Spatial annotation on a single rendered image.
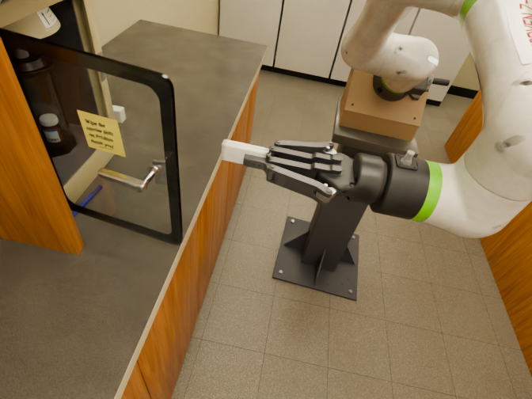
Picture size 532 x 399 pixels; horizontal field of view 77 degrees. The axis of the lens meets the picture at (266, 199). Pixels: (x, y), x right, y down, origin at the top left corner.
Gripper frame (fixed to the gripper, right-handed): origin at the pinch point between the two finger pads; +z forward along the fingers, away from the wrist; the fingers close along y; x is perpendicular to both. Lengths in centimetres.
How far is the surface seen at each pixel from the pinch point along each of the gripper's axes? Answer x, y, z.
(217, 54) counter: 37, -118, 35
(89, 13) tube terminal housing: -2, -36, 44
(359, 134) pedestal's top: 37, -73, -33
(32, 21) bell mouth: -4, -21, 47
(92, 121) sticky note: 3.3, -4.4, 27.2
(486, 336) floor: 131, -55, -133
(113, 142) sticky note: 6.4, -3.9, 23.8
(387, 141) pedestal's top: 37, -73, -44
